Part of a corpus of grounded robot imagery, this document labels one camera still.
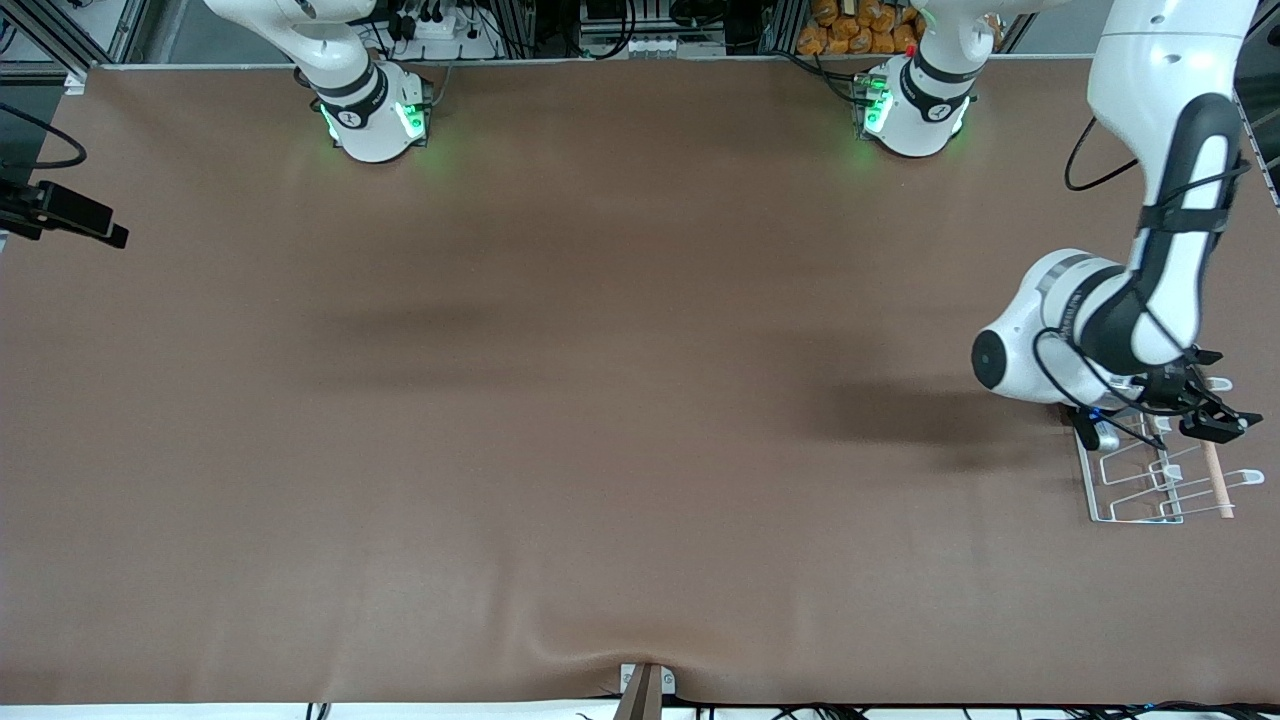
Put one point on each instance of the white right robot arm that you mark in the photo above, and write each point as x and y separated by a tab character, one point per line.
370	120

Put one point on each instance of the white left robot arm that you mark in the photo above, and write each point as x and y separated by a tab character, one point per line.
1150	60

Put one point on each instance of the white terminal block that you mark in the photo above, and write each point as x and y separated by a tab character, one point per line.
660	47

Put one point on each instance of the aluminium frame profile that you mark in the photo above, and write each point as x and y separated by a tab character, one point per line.
130	25

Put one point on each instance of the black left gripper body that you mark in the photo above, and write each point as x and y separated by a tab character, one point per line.
1168	389

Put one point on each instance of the table edge bracket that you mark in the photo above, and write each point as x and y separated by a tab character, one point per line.
645	700

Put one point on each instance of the pile of orange objects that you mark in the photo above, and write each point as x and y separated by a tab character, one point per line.
850	40

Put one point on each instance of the white power strip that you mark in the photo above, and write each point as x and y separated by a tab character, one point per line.
440	28

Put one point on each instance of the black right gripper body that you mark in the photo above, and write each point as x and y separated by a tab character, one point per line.
28	213

